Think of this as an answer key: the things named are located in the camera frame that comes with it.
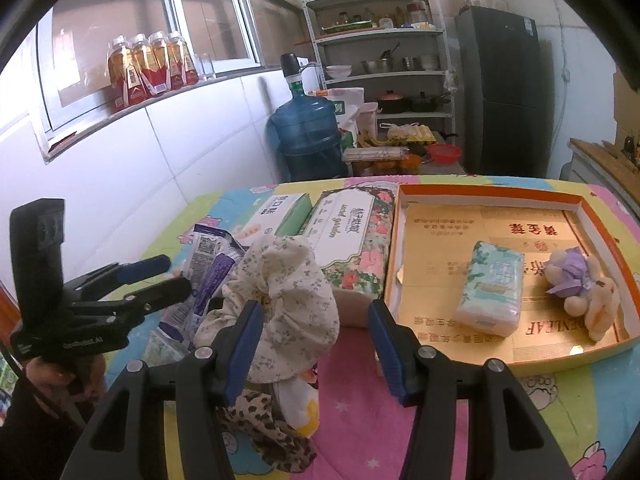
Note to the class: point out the pot with red lid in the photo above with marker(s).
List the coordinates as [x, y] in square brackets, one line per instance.
[391, 102]

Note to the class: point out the white green paper bag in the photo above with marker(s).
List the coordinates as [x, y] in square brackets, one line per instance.
[345, 105]

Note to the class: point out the white yellow plush toy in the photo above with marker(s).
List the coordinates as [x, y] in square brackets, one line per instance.
[300, 402]

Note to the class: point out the bunch of bananas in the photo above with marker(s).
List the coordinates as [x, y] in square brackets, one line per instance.
[372, 139]

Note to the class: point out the green white tissue box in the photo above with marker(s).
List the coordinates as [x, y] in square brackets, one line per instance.
[275, 212]

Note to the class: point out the floral tissue pack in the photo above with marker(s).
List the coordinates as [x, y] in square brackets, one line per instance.
[350, 240]

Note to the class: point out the person's left hand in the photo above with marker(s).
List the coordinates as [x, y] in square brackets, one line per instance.
[50, 382]

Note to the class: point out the green white tissue pack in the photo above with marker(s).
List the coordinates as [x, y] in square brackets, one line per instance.
[492, 285]

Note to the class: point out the clear drinking glasses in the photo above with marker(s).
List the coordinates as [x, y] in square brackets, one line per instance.
[205, 66]

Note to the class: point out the black water pump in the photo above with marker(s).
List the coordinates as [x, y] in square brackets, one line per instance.
[291, 67]

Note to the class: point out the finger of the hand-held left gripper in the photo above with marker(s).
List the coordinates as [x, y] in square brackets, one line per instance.
[165, 292]
[140, 268]

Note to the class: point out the red plastic basin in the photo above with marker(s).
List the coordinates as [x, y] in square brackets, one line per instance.
[444, 152]

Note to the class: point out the clear box of noodles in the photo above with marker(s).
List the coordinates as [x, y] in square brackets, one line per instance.
[372, 156]

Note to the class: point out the bag of eggs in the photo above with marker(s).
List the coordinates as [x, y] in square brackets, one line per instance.
[407, 132]

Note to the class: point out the cream floral cloth scrunchie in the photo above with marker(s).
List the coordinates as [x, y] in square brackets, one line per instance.
[290, 290]

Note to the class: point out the steel pot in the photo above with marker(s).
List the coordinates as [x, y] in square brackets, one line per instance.
[375, 65]

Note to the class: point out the black cooking pot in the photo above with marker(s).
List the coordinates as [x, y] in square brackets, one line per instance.
[427, 102]

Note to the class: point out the grey kitchen cabinet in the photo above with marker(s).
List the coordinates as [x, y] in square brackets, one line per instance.
[595, 175]

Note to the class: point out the brown cardboard sheet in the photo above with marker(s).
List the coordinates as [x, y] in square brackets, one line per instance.
[627, 100]

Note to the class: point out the pack of amber drink bottles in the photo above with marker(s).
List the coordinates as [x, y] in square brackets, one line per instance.
[145, 67]

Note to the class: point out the white bowl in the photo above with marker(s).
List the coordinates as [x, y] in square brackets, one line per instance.
[338, 72]

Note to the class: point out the white purple barcode packet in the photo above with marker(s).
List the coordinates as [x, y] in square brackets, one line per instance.
[210, 242]

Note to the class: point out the white metal shelf rack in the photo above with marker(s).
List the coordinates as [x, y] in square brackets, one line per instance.
[380, 45]

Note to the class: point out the pink plastic container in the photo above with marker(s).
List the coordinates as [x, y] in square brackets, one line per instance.
[367, 117]

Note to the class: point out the blue water jug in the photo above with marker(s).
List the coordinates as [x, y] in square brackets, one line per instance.
[305, 130]

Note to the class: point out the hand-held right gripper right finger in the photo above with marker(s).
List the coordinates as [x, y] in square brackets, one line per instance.
[387, 355]

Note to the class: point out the dark grey refrigerator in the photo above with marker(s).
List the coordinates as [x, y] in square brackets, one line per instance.
[500, 90]

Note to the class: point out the orange cardboard box tray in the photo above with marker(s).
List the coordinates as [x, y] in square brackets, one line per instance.
[440, 240]

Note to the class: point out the plush toy with purple bow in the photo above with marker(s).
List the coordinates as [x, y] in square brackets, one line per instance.
[575, 280]

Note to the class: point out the purple wipes packet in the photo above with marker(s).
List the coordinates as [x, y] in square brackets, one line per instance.
[205, 285]

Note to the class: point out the leopard print cloth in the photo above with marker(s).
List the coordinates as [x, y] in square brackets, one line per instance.
[265, 430]

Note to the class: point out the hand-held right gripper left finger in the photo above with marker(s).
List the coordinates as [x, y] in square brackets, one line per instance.
[245, 345]

